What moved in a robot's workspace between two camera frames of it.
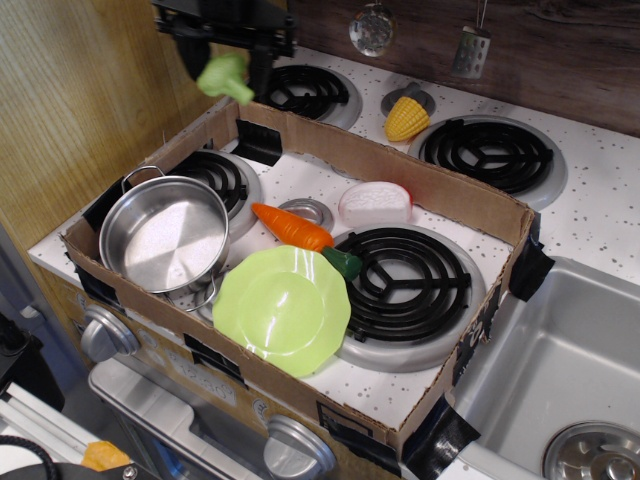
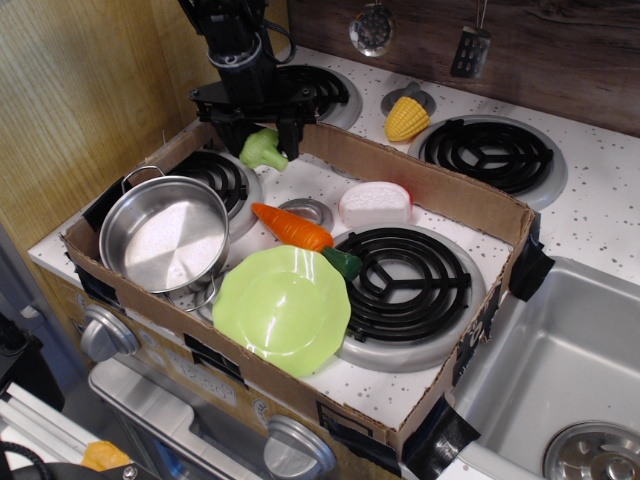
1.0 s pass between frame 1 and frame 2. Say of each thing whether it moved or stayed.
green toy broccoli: moved
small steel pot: stayed
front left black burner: stayed
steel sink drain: stayed
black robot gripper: moved
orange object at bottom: stayed
